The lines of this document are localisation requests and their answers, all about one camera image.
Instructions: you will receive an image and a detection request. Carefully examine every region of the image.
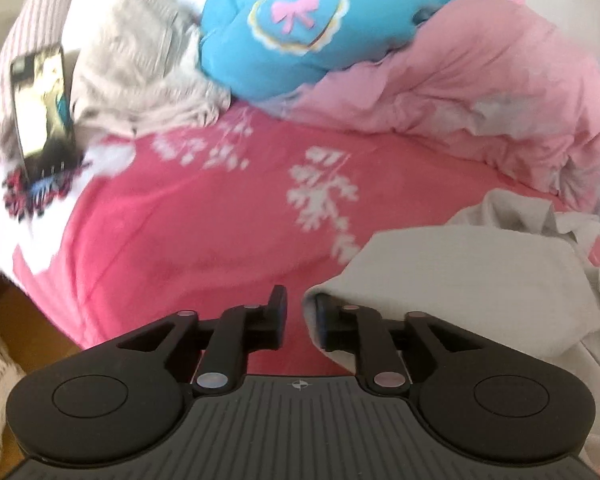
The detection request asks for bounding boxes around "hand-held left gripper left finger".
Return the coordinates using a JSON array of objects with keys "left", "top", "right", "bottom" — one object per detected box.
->
[{"left": 117, "top": 285, "right": 288, "bottom": 396}]

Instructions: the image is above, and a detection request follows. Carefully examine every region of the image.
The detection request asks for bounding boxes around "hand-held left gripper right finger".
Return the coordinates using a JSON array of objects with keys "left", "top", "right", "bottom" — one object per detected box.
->
[{"left": 314, "top": 293, "right": 486, "bottom": 397}]

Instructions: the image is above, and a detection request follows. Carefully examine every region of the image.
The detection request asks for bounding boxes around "white shirt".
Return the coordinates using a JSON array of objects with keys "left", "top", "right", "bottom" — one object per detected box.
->
[{"left": 302, "top": 189, "right": 600, "bottom": 466}]

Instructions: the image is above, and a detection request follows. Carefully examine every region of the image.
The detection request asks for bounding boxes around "red floral bed blanket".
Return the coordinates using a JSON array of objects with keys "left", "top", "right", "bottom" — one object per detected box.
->
[{"left": 0, "top": 97, "right": 600, "bottom": 378}]

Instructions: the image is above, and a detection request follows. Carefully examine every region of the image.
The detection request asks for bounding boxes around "pink floral quilt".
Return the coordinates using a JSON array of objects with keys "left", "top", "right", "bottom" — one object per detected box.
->
[{"left": 162, "top": 0, "right": 600, "bottom": 213}]

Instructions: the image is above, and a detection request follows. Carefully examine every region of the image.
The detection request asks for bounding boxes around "blue printed cushion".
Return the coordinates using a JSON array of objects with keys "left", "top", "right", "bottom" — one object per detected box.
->
[{"left": 198, "top": 0, "right": 493, "bottom": 103}]

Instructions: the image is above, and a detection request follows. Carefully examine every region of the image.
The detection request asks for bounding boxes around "beige knit sweater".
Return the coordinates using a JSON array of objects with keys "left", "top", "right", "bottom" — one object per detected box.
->
[{"left": 72, "top": 0, "right": 233, "bottom": 138}]

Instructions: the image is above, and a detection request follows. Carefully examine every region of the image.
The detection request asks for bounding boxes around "black smartphone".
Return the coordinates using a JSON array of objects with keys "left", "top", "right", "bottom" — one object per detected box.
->
[{"left": 10, "top": 44, "right": 83, "bottom": 181}]

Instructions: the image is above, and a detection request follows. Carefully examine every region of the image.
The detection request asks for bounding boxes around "pink striped pillow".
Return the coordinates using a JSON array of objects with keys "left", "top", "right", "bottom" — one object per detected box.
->
[{"left": 0, "top": 0, "right": 83, "bottom": 166}]

